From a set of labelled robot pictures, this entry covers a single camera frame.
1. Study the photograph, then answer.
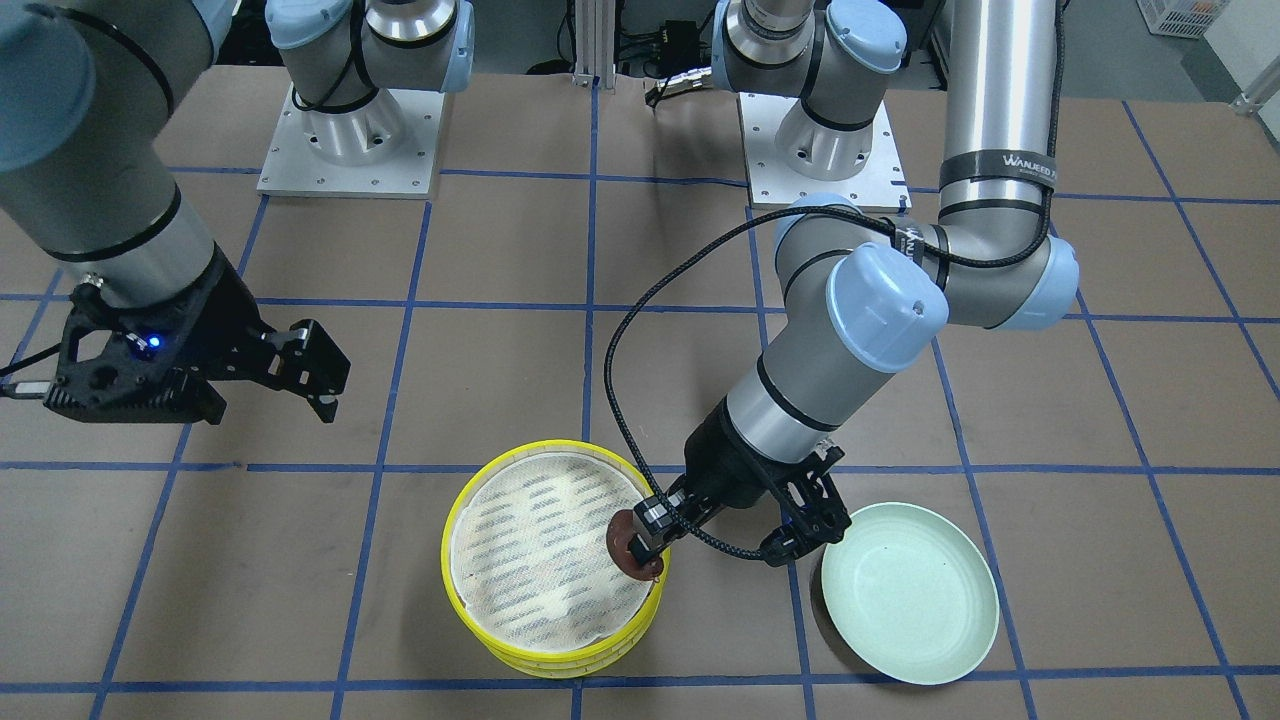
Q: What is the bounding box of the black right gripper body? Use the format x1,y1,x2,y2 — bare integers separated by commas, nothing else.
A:
44,249,282,424

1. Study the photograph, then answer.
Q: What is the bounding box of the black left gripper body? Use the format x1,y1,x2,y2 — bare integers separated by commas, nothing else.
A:
680,400,836,527

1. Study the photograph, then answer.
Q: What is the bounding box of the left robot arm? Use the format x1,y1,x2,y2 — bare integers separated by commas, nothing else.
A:
605,1,1080,580

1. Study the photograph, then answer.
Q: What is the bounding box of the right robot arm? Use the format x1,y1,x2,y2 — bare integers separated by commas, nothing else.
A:
3,1,475,425

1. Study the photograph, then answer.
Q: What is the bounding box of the yellow steamer basket centre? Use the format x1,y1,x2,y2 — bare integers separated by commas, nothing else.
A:
474,593,660,680

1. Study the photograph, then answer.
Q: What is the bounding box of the pale green plate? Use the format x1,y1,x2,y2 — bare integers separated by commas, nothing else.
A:
820,502,1001,685

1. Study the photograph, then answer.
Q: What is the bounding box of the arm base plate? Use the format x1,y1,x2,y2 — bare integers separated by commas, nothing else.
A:
739,94,913,214
257,88,449,200

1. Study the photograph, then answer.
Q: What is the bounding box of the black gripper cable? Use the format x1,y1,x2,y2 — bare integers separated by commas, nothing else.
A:
604,205,1051,557

